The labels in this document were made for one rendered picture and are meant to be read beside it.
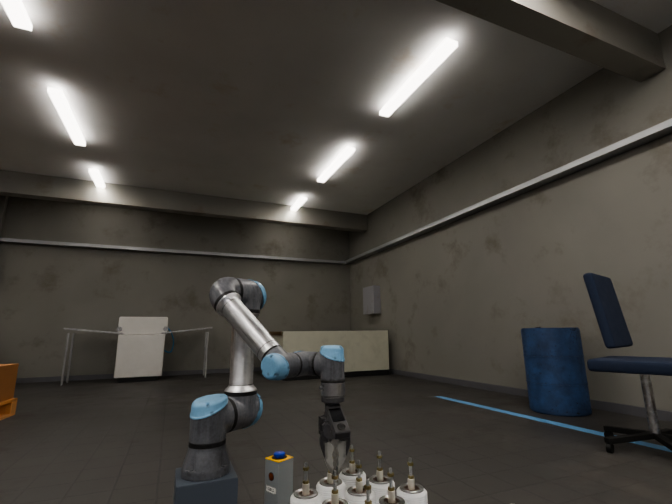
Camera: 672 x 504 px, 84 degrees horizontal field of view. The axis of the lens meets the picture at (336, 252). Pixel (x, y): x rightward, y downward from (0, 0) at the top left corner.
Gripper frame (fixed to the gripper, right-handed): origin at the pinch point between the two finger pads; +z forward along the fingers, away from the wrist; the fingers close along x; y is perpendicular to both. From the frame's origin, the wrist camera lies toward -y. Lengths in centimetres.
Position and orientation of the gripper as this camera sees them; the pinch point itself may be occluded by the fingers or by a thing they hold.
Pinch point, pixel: (335, 470)
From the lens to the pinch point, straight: 127.0
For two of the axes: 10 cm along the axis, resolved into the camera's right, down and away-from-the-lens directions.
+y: -2.5, 2.1, 9.5
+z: 0.1, 9.8, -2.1
